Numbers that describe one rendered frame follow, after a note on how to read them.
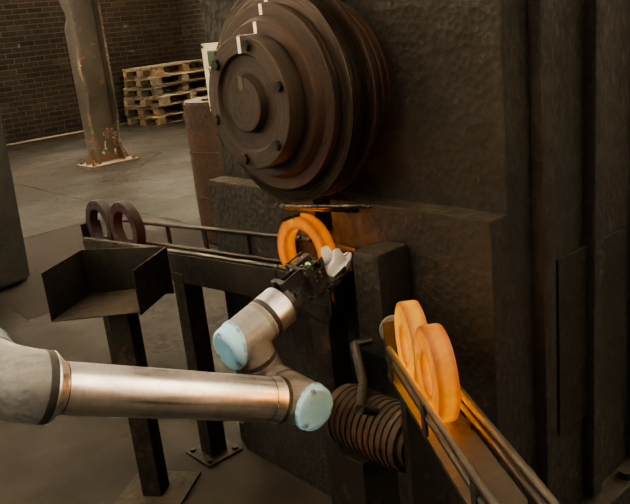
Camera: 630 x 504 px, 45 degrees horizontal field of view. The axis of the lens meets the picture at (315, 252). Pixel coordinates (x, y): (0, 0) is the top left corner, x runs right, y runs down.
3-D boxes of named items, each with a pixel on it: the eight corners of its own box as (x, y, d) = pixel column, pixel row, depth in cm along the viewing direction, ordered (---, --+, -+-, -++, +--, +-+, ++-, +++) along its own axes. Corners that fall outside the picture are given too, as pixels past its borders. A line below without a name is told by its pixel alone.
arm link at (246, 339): (221, 368, 157) (200, 330, 152) (264, 332, 163) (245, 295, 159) (247, 378, 149) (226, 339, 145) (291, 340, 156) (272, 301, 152)
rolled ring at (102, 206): (103, 201, 250) (112, 198, 252) (80, 199, 264) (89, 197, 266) (115, 254, 254) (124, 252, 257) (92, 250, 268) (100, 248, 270)
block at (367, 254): (392, 336, 174) (384, 236, 167) (418, 344, 168) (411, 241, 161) (359, 352, 167) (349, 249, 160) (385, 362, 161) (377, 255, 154)
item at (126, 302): (125, 469, 235) (80, 249, 214) (204, 473, 229) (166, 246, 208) (92, 510, 216) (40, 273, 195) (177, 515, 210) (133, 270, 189)
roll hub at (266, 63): (234, 160, 178) (217, 37, 169) (313, 169, 157) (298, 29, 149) (214, 165, 174) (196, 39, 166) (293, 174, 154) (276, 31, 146)
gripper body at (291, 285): (325, 254, 160) (286, 287, 154) (338, 287, 164) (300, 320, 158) (301, 249, 166) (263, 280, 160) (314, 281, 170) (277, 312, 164)
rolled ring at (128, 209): (129, 202, 236) (139, 200, 238) (103, 201, 250) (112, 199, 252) (142, 259, 241) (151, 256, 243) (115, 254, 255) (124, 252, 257)
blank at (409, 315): (408, 290, 140) (390, 292, 140) (429, 311, 125) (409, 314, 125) (415, 369, 143) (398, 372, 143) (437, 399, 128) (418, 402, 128)
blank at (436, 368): (429, 311, 125) (409, 314, 125) (456, 338, 110) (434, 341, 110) (437, 399, 128) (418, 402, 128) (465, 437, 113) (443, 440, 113)
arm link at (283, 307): (288, 338, 156) (260, 327, 163) (304, 323, 158) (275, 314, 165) (273, 303, 152) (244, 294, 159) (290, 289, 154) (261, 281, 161)
